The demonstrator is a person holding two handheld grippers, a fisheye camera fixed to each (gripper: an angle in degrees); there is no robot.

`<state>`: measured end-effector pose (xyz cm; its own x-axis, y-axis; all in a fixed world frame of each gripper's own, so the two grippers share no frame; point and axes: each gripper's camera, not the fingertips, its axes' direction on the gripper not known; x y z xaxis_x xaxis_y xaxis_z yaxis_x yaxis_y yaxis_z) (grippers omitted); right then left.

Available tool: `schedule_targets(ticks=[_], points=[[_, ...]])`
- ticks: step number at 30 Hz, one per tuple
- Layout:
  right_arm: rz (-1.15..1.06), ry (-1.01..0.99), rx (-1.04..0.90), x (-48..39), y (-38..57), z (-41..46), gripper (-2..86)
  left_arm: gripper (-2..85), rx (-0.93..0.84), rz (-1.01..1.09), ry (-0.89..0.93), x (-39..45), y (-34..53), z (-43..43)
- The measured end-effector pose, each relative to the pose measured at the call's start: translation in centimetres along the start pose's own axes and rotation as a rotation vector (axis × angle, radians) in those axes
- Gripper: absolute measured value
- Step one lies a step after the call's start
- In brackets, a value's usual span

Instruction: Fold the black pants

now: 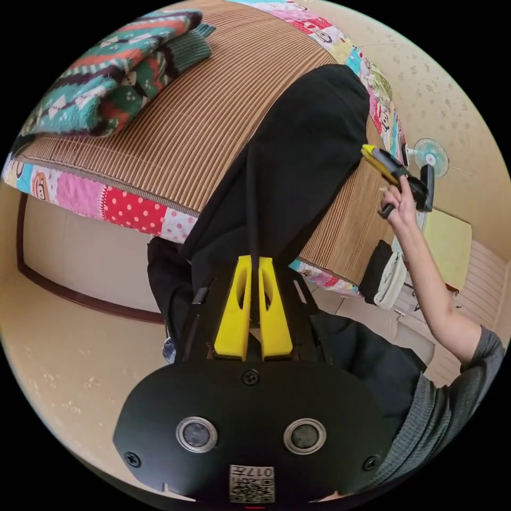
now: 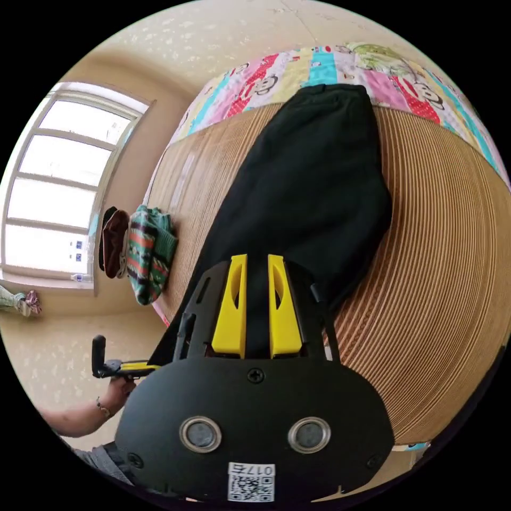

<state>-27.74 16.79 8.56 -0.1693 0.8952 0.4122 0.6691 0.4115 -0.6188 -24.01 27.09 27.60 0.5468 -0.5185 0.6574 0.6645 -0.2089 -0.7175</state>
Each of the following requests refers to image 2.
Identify person's left forearm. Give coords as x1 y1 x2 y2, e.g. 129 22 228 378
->
39 398 113 439

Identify pile of clothes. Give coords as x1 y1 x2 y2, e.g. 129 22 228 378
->
97 204 179 307

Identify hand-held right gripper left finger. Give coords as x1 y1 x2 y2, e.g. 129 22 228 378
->
211 253 248 359

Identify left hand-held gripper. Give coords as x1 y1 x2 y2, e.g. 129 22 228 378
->
92 358 161 381

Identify person's body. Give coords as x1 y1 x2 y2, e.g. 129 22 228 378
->
65 440 137 487

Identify black pants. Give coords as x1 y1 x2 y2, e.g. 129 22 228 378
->
149 83 394 366

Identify bed with woven mat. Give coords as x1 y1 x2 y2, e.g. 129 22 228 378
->
142 41 511 452

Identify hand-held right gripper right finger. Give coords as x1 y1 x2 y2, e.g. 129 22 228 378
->
268 253 303 359

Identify window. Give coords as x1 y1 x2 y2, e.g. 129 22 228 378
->
0 81 151 291

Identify person's left hand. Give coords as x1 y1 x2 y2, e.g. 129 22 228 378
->
106 375 137 417

